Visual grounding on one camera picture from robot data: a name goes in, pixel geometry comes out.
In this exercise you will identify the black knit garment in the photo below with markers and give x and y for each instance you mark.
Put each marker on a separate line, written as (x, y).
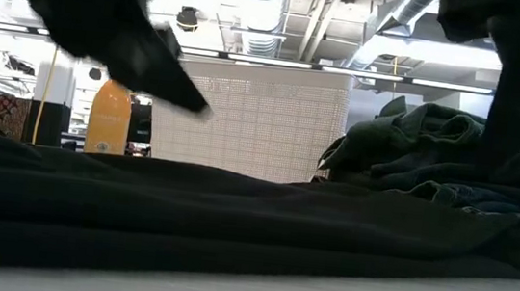
(185, 215)

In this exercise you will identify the dark green garment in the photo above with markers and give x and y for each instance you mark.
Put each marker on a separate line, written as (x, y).
(416, 133)

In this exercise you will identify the dark zippered trousers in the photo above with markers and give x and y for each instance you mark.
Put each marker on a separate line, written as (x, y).
(431, 174)

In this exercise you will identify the white plastic laundry basket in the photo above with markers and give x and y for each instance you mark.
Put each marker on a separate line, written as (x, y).
(267, 127)

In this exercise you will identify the orange spray bottle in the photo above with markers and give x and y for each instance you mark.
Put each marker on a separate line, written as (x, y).
(108, 120)

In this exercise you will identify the black cabinet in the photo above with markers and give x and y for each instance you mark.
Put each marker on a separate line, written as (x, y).
(56, 126)

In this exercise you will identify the red patterned cloth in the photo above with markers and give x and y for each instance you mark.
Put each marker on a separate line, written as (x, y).
(4, 116)

